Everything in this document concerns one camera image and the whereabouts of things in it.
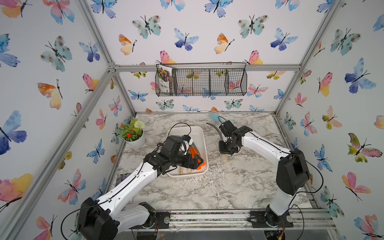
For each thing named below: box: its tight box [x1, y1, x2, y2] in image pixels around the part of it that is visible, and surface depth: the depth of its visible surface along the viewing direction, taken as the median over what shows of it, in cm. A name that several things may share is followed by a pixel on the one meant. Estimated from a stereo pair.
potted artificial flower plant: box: [118, 117, 146, 148], surface depth 93 cm
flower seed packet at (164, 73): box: [157, 64, 173, 93], surface depth 91 cm
